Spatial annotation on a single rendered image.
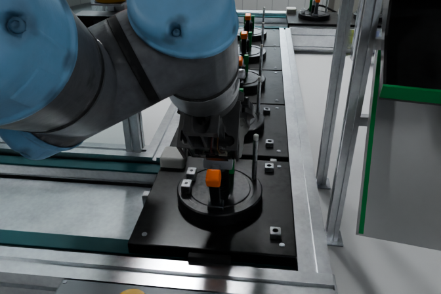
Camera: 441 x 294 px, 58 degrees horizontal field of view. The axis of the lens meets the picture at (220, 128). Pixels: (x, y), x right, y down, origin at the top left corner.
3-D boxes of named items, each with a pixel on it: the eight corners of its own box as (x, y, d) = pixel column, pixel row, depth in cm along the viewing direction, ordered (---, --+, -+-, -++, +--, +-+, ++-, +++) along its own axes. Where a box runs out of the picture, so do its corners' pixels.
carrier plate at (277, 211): (295, 267, 55) (296, 256, 54) (128, 253, 58) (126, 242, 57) (288, 170, 76) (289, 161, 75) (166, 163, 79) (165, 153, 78)
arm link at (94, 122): (-78, 54, 23) (92, -26, 24) (10, 86, 35) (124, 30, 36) (-18, 173, 23) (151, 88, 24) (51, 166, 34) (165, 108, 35)
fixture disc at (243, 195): (260, 229, 59) (261, 218, 58) (168, 222, 61) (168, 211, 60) (262, 174, 72) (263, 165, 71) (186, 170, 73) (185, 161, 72)
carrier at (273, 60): (281, 76, 121) (285, 35, 115) (203, 73, 123) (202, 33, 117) (279, 52, 142) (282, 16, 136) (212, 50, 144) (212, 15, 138)
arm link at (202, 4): (94, -25, 27) (203, -76, 28) (137, 54, 38) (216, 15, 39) (139, 63, 25) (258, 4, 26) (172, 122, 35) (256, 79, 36)
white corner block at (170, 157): (184, 177, 74) (183, 159, 72) (160, 176, 75) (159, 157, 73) (188, 163, 78) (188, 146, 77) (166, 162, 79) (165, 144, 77)
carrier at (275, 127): (288, 166, 78) (294, 107, 72) (167, 159, 80) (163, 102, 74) (284, 112, 99) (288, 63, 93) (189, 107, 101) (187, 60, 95)
